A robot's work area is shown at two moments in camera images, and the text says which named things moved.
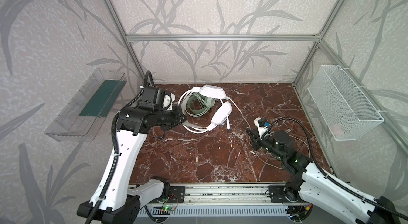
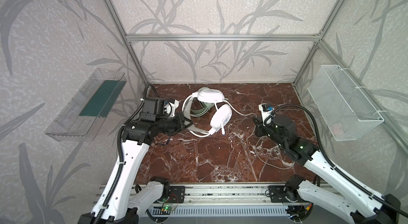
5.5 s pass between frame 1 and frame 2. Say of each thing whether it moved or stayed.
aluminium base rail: stayed
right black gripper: moved
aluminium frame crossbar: stayed
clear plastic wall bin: stayed
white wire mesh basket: stayed
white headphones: moved
